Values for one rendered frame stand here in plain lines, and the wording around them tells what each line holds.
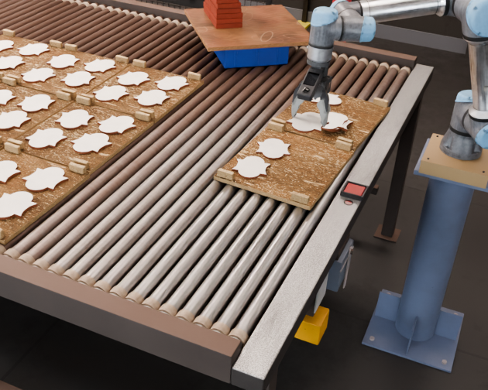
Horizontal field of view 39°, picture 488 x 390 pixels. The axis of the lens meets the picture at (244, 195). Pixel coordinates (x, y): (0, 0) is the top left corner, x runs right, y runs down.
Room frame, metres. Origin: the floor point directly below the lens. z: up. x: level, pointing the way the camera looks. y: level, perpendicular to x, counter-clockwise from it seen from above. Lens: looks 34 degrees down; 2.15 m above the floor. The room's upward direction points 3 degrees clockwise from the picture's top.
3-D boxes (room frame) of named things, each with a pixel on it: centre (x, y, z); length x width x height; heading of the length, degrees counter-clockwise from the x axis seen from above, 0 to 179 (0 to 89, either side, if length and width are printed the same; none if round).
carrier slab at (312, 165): (2.02, -0.14, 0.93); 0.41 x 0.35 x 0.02; 154
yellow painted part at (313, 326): (1.53, -0.23, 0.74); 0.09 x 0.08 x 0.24; 158
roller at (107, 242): (2.27, 0.11, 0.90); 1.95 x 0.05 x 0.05; 158
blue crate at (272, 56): (3.02, 0.02, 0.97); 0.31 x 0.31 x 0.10; 18
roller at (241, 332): (2.08, -0.36, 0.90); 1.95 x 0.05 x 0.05; 158
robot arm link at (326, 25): (1.98, -0.21, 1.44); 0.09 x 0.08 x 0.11; 100
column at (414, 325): (2.21, -0.79, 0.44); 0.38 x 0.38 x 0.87; 69
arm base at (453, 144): (2.21, -0.79, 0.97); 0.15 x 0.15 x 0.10
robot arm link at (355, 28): (2.01, -0.30, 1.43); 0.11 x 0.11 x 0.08; 10
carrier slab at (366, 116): (2.40, -0.32, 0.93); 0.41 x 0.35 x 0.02; 153
